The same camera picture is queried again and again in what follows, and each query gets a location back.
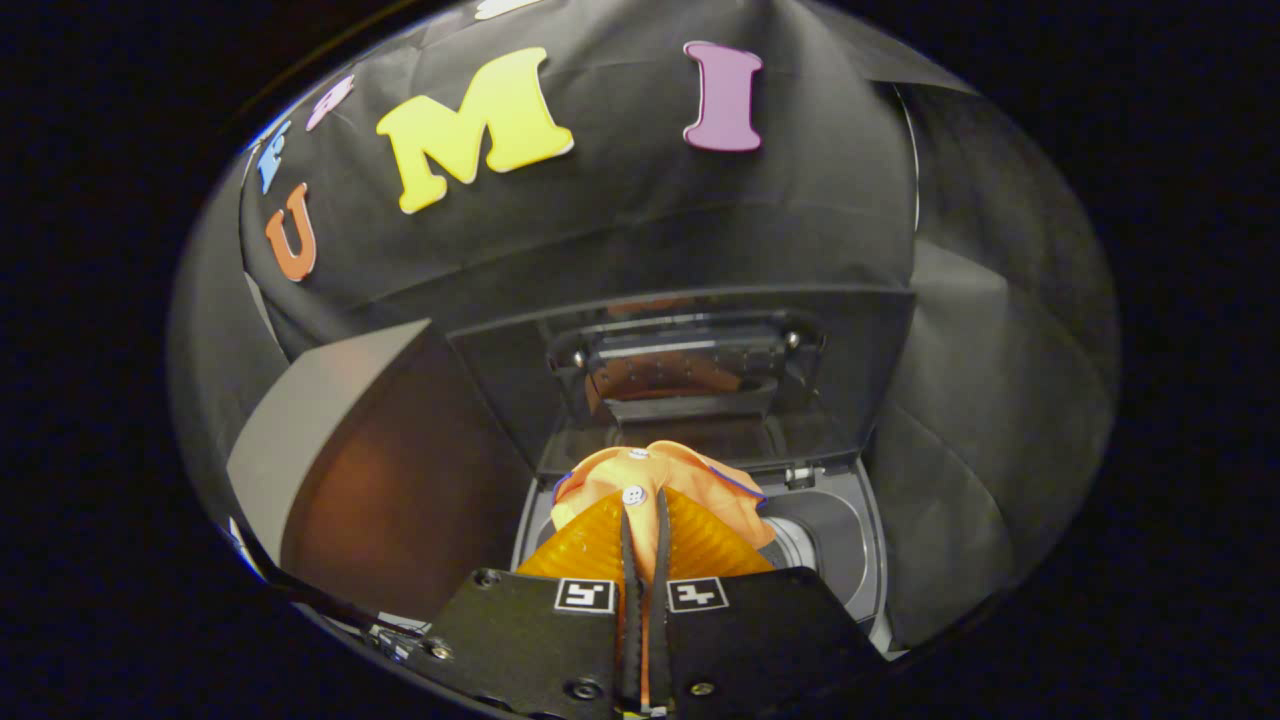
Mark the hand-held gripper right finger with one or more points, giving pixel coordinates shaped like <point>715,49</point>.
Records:
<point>760,640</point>

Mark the black backdrop cloth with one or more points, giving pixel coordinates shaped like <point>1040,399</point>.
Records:
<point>640,220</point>

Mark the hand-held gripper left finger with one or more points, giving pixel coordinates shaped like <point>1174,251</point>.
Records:
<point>530,640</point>

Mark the grey cabinet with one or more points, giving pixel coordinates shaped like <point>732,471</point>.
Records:
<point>300,430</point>

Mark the orange shirt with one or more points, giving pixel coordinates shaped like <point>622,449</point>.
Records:
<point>650,468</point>

